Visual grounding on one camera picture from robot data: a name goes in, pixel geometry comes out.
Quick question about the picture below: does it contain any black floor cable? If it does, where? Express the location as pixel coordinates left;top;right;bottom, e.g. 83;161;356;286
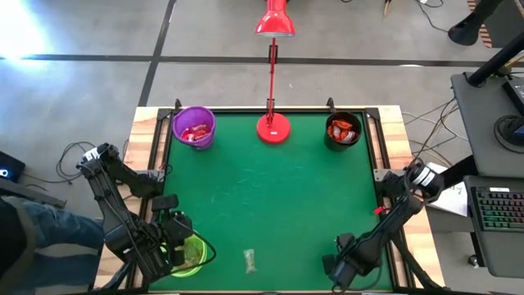
22;140;99;186

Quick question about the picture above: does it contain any grey stand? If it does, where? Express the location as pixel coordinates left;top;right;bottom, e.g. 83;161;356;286
0;176;68;209

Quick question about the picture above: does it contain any black stand foot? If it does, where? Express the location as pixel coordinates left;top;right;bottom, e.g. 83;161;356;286
447;0;505;47

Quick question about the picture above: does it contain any black tablet blue light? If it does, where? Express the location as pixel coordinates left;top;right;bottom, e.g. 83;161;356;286
0;150;27;184

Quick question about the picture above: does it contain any clear candy wrapper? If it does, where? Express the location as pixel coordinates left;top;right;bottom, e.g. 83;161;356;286
242;248;258;275

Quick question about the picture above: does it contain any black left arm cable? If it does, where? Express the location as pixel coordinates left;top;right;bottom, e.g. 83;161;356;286
169;219;218;276

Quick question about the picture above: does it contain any person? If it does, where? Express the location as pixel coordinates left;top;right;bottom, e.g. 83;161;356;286
0;195;106;295

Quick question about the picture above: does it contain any grey keyboard shelf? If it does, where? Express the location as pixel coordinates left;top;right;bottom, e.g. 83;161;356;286
463;175;524;280

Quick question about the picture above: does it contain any striped floor mat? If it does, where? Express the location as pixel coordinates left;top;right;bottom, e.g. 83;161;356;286
466;0;495;49

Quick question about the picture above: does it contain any black metal table frame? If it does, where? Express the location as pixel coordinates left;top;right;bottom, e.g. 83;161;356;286
88;98;447;295

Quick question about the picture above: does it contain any green plastic bucket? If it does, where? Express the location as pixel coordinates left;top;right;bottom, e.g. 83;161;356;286
168;232;209;279

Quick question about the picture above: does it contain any white paper sheet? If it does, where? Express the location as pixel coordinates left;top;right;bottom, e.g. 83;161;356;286
425;161;471;218

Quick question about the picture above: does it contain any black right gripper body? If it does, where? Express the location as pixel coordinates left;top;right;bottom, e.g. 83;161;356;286
332;233;372;282

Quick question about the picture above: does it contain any red desk lamp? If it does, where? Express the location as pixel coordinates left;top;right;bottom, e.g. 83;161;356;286
254;0;297;146

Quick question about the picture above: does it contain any black pole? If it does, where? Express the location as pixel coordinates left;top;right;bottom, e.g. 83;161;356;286
468;31;524;88

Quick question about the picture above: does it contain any red candy pack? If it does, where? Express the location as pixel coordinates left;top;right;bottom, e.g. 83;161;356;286
192;124;212;141
180;127;200;143

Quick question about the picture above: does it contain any purple plastic bucket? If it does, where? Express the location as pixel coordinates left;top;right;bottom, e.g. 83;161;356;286
171;105;217;151

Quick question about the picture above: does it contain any black plastic bucket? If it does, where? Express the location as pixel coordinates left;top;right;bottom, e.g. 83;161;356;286
323;111;363;152

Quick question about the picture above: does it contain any black round device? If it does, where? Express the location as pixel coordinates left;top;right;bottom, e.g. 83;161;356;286
494;115;524;155

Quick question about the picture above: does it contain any backlit black keyboard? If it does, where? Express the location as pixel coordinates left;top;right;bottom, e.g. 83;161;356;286
469;187;524;234

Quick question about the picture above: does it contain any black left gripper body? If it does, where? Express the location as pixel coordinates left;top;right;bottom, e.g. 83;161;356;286
156;210;194;252

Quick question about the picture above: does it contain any grey desk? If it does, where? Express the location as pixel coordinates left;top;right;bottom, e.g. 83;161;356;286
449;71;524;180

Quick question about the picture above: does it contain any green table mat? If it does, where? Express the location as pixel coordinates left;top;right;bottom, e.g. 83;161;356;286
147;111;394;293

